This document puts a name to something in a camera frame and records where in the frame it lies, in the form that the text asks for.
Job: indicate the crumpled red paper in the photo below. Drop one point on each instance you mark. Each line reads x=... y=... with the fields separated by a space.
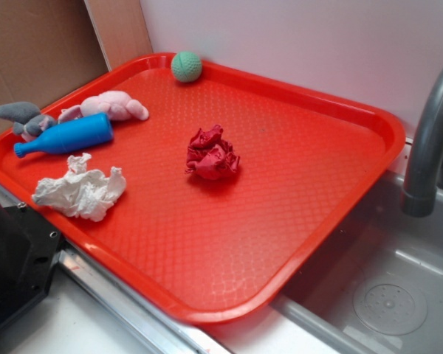
x=211 y=157

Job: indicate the crumpled white paper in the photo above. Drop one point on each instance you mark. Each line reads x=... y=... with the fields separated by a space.
x=80 y=192

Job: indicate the red plastic tray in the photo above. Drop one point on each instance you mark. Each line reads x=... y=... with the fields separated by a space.
x=213 y=251

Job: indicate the green rubber ball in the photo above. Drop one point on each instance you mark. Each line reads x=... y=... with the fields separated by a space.
x=186 y=67

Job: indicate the pink plush toy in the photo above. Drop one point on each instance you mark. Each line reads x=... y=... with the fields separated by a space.
x=116 y=105

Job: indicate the blue plastic toy bottle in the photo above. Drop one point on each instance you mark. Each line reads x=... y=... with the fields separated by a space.
x=69 y=136

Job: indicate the grey plastic toy sink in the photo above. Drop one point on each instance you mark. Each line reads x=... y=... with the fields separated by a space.
x=375 y=285

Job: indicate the grey toy faucet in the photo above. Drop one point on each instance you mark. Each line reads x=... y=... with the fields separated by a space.
x=424 y=172

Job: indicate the grey plush toy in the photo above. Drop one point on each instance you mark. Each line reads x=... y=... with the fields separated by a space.
x=28 y=121

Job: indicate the brown cardboard panel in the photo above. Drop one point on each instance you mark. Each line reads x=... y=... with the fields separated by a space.
x=50 y=48

